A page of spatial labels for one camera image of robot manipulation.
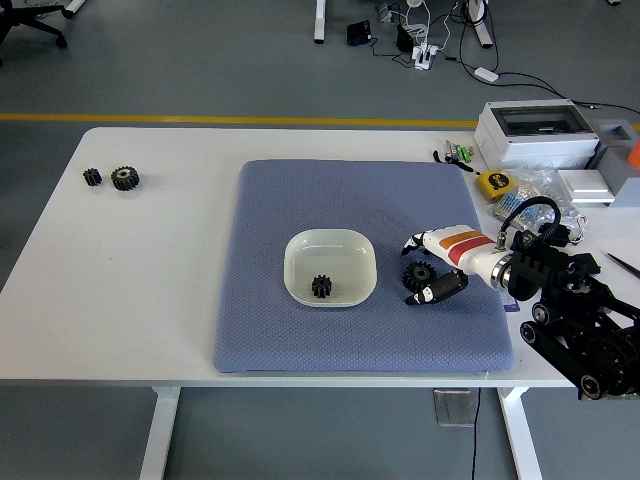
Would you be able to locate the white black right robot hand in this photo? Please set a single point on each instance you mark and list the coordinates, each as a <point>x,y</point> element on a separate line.
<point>465,247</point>

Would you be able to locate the large black gear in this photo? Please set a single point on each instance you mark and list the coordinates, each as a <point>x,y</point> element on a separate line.
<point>417,275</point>
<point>125,180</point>

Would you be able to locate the small black gear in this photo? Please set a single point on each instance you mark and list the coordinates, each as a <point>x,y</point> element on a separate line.
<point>92,177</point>
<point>322,286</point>

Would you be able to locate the blue-grey textured mat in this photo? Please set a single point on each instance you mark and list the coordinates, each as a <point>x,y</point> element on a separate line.
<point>310,340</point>

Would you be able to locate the white flat box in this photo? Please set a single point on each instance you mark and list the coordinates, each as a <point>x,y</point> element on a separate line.
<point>585,185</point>

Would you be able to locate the black box on floor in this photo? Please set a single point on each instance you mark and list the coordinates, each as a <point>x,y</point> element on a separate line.
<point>359,33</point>

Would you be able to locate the yellow tape measure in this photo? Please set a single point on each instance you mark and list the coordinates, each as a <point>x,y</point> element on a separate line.
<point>492,184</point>

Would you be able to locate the white printed label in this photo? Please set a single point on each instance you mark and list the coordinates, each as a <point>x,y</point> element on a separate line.
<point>510,305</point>

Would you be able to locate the clear plastic parts bag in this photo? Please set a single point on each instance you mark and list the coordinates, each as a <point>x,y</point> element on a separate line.
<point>530,210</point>

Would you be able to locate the green and silver small tools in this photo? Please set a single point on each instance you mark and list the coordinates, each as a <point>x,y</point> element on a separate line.
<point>456,151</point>

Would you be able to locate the white square bowl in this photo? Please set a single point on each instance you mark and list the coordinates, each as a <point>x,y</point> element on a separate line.
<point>330,250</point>

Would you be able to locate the grey floor plate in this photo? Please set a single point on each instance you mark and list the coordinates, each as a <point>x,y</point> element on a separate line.
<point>454,407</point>

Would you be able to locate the metal tweezers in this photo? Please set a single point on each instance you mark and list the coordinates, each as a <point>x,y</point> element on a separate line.
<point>625,263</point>

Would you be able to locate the grey hollow block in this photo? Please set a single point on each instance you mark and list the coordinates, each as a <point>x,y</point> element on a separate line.
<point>617,170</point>

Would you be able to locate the white small adapter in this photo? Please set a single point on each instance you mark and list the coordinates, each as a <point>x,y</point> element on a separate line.
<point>486,75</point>

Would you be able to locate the orange block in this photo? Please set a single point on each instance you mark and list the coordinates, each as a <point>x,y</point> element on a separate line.
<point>635,157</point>

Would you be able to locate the white table leg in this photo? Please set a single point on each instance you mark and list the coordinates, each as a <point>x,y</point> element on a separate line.
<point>520,435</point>
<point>160,435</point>

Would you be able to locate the white power strip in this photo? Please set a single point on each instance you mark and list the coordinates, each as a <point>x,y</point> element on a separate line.
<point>425,56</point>

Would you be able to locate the green circuit board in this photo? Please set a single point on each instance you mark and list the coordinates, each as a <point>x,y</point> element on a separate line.
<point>615,397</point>

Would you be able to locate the black charger block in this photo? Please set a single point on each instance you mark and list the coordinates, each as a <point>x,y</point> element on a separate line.
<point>404,37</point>

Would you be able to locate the white background desk leg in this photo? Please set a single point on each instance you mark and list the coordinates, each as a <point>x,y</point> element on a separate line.
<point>75,6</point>
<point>481,25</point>
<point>320,20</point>

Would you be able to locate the black office chair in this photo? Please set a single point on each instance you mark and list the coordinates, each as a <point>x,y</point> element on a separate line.
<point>30,25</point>

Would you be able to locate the white electrical enclosure box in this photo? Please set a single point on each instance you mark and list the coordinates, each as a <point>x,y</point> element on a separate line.
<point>535,142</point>

